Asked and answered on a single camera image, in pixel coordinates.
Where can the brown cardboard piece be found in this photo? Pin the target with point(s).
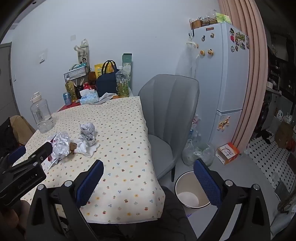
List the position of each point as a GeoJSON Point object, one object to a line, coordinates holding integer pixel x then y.
{"type": "Point", "coordinates": [72, 146]}

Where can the orange and white box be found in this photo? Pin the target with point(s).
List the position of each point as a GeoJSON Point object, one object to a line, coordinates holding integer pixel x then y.
{"type": "Point", "coordinates": [227, 154]}

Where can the white hanging bag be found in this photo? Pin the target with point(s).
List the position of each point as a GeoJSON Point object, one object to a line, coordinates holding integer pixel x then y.
{"type": "Point", "coordinates": [190, 62]}

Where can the light green box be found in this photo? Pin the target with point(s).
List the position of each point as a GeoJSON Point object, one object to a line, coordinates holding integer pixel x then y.
{"type": "Point", "coordinates": [223, 17]}

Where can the brown plush toy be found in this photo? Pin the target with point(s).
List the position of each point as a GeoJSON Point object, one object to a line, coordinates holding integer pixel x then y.
{"type": "Point", "coordinates": [92, 76]}

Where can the clear water jug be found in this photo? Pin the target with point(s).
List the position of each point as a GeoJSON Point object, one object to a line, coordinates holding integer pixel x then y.
{"type": "Point", "coordinates": [42, 115]}

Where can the white light switch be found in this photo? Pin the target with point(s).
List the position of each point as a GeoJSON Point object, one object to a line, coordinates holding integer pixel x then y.
{"type": "Point", "coordinates": [41, 58]}

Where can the blue tissue box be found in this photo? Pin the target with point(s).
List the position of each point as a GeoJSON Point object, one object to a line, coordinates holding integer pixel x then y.
{"type": "Point", "coordinates": [89, 100]}

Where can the dark kitchen shelf unit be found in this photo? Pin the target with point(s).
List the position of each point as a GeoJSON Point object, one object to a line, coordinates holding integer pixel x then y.
{"type": "Point", "coordinates": [277, 69]}

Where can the white trash bin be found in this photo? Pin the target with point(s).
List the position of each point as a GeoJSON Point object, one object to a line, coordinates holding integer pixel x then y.
{"type": "Point", "coordinates": [182, 183]}

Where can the small tea bottle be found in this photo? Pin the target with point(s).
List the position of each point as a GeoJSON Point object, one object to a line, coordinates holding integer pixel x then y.
{"type": "Point", "coordinates": [70, 90]}

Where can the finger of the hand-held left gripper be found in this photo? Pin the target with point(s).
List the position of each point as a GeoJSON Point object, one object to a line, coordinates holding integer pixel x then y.
{"type": "Point", "coordinates": [17, 151]}
{"type": "Point", "coordinates": [44, 149]}

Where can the white refrigerator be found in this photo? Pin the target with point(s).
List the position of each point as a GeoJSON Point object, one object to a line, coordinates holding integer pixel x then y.
{"type": "Point", "coordinates": [222, 81]}

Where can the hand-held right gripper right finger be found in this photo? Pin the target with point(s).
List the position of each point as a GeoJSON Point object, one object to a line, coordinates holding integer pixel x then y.
{"type": "Point", "coordinates": [207, 183]}

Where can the yellow figure magnet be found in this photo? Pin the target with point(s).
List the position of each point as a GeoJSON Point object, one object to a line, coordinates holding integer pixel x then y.
{"type": "Point", "coordinates": [210, 52]}

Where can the beige printed tote bag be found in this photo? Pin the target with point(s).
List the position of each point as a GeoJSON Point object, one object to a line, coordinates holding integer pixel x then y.
{"type": "Point", "coordinates": [83, 54]}

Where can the large tea bottle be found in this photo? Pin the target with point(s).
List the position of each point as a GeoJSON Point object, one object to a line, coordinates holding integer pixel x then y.
{"type": "Point", "coordinates": [122, 85]}

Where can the clear plastic bag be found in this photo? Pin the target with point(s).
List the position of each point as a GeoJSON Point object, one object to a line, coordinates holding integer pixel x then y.
{"type": "Point", "coordinates": [192, 155]}

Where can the tall green box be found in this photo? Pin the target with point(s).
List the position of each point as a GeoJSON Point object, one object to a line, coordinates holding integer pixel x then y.
{"type": "Point", "coordinates": [127, 61]}

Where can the person's left hand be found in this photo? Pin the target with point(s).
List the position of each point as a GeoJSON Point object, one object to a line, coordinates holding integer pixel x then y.
{"type": "Point", "coordinates": [10, 216]}

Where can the yellow snack packet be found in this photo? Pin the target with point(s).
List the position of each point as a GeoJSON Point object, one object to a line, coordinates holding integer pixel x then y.
{"type": "Point", "coordinates": [99, 69]}

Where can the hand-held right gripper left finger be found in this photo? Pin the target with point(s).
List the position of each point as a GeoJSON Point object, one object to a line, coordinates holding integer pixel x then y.
{"type": "Point", "coordinates": [90, 183]}

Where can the brown woven basket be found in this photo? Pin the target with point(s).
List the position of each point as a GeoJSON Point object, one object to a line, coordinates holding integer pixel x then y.
{"type": "Point", "coordinates": [197, 23]}

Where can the red and white packet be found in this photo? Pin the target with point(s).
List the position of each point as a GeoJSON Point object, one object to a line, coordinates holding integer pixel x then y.
{"type": "Point", "coordinates": [49, 159]}

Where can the pink curtain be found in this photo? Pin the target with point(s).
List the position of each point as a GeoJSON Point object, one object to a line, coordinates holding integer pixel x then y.
{"type": "Point", "coordinates": [256, 81]}

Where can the floral tablecloth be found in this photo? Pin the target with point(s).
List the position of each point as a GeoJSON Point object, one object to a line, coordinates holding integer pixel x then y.
{"type": "Point", "coordinates": [120, 139]}

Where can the black garment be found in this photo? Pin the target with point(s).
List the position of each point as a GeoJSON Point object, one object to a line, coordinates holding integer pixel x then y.
{"type": "Point", "coordinates": [7, 139]}

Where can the white folded paper sheet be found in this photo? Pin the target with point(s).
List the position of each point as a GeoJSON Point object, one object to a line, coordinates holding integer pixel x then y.
{"type": "Point", "coordinates": [105, 96]}

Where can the navy lunch bag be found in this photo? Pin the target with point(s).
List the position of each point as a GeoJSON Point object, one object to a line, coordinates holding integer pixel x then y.
{"type": "Point", "coordinates": [106, 84]}

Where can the brown coat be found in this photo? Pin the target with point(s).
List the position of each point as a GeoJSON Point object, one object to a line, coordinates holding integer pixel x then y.
{"type": "Point", "coordinates": [20, 126]}

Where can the silver foil ball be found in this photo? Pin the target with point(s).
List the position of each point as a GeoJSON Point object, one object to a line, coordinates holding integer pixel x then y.
{"type": "Point", "coordinates": [61, 146]}

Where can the black pen holder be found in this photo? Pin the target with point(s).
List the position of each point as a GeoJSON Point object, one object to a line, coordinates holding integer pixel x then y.
{"type": "Point", "coordinates": [79, 88]}

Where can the blue drink can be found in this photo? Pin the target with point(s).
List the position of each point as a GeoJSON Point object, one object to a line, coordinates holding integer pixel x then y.
{"type": "Point", "coordinates": [67, 98]}

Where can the cluster of refrigerator magnets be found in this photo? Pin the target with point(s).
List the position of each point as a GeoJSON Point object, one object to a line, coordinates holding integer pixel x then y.
{"type": "Point", "coordinates": [240, 37]}

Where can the grey upholstered chair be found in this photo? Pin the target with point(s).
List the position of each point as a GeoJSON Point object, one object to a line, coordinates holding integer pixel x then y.
{"type": "Point", "coordinates": [168, 104]}

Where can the orange round magnet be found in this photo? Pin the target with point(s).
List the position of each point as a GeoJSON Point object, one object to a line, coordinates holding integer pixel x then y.
{"type": "Point", "coordinates": [202, 52]}

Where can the white tissue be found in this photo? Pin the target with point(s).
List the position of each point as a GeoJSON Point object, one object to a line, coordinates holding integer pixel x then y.
{"type": "Point", "coordinates": [86, 150]}

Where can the gold figure magnet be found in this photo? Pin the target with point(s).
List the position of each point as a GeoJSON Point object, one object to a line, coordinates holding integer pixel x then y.
{"type": "Point", "coordinates": [223, 124]}

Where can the grey door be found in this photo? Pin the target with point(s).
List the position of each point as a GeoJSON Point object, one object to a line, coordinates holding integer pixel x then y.
{"type": "Point", "coordinates": [5, 81]}

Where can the printed paper ball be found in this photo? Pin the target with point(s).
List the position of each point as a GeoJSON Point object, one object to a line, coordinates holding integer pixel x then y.
{"type": "Point", "coordinates": [87, 132]}

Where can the red bottle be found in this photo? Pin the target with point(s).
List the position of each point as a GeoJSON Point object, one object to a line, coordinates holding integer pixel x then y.
{"type": "Point", "coordinates": [86, 87]}

